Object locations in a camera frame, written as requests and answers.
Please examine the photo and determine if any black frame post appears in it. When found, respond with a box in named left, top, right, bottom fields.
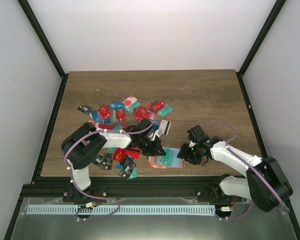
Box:
left=16, top=0, right=67, bottom=78
left=238, top=0, right=287, bottom=76

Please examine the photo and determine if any teal card front edge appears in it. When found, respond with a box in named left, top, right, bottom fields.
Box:
left=128, top=167, right=138, bottom=180

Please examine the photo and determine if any blue card left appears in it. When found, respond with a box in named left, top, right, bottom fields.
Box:
left=89, top=109, right=102, bottom=123

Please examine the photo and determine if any black frame left post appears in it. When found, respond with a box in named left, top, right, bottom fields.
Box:
left=16, top=0, right=67, bottom=78

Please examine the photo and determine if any red card left top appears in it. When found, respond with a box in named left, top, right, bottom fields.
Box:
left=97, top=105, right=113, bottom=119

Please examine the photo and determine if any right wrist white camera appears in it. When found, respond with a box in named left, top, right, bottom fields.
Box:
left=189, top=139, right=196, bottom=148

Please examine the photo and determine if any red cards stack front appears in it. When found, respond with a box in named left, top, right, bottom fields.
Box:
left=112, top=148, right=141, bottom=163

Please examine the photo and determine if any white card black stripe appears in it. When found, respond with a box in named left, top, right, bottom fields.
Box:
left=159, top=119, right=171, bottom=135

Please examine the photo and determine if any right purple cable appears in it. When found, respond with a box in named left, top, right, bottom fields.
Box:
left=202, top=121, right=286, bottom=221

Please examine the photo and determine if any light blue slotted cable duct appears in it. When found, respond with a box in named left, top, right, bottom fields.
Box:
left=26, top=204, right=216, bottom=216

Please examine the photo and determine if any black card far left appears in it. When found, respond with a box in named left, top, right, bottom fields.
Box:
left=77, top=104, right=94, bottom=115

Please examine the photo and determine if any red card far right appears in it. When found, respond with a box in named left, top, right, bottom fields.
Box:
left=149, top=100, right=167, bottom=113

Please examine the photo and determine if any black aluminium front rail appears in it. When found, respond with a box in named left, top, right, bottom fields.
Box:
left=20, top=175, right=239, bottom=204

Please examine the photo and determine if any teal card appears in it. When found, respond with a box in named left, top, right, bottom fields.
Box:
left=160, top=147, right=174, bottom=167
left=157, top=104, right=173, bottom=117

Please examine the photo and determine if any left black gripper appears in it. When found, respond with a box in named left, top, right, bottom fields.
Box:
left=138, top=135, right=166, bottom=157

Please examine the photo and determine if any blue card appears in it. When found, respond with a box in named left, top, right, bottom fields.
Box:
left=89, top=109, right=102, bottom=123
left=109, top=101, right=126, bottom=110

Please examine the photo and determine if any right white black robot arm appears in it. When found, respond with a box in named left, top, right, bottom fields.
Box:
left=178, top=125, right=293, bottom=212

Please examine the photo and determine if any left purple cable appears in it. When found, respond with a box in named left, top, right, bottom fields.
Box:
left=63, top=112, right=157, bottom=222

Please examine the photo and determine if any white red circle card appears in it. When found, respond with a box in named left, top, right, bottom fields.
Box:
left=122, top=95, right=138, bottom=109

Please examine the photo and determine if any blue card top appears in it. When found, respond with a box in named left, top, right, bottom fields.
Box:
left=109, top=101, right=126, bottom=110

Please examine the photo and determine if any pink leather card holder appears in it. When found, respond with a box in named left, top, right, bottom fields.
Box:
left=148, top=147, right=183, bottom=169

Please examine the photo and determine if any black frame right post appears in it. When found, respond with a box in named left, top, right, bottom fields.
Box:
left=238, top=0, right=287, bottom=76

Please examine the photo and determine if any wrist white camera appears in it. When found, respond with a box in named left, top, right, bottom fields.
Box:
left=148, top=128, right=163, bottom=139
left=189, top=139, right=196, bottom=148

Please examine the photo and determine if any red card centre top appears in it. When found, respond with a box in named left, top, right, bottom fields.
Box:
left=133, top=106, right=149, bottom=121

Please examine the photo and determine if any red card middle top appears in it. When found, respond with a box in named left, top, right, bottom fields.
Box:
left=115, top=109, right=126, bottom=123

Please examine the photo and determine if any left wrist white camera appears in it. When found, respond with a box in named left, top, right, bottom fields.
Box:
left=148, top=128, right=163, bottom=139

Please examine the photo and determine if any black cards front left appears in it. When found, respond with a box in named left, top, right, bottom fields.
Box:
left=92, top=153, right=114, bottom=170

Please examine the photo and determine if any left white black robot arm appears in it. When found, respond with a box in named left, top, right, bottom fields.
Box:
left=61, top=118, right=166, bottom=202

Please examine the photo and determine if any black visa card front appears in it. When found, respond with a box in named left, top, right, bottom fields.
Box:
left=117, top=155, right=136, bottom=180

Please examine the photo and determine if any purple cable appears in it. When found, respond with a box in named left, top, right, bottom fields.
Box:
left=202, top=121, right=286, bottom=221
left=63, top=112, right=157, bottom=222

